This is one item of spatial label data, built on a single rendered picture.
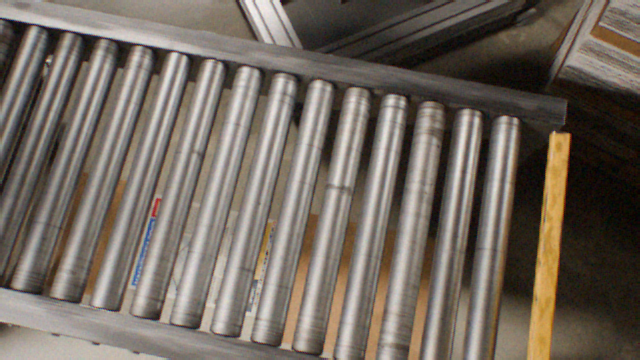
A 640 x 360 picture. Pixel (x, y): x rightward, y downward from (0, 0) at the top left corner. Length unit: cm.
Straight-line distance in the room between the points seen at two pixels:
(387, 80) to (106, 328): 61
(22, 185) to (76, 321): 25
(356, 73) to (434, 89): 14
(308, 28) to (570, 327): 111
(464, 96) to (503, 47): 103
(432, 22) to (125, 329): 122
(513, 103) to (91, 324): 77
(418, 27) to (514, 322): 86
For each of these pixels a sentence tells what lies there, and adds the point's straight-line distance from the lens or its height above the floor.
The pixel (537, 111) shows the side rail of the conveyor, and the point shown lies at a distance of 113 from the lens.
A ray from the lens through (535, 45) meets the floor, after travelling 216.
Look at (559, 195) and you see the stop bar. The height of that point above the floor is 82.
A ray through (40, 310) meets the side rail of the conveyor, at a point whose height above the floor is 80.
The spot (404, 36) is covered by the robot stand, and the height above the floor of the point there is 22.
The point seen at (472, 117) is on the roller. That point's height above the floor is 80.
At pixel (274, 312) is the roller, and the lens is 98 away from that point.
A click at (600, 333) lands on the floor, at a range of 195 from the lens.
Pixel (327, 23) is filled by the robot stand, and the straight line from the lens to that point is 184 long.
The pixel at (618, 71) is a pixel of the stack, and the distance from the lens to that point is 154.
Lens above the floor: 178
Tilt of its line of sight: 73 degrees down
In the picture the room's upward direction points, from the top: 1 degrees clockwise
